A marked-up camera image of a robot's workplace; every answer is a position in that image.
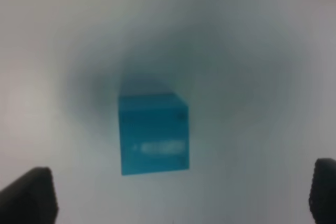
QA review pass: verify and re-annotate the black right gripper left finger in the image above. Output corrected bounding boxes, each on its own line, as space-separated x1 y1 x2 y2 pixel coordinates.
1 167 58 224

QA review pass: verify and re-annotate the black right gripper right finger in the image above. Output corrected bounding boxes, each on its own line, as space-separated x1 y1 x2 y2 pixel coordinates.
308 158 335 224

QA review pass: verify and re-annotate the blue cube block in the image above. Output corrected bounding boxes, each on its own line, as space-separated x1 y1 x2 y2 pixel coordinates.
118 93 190 176

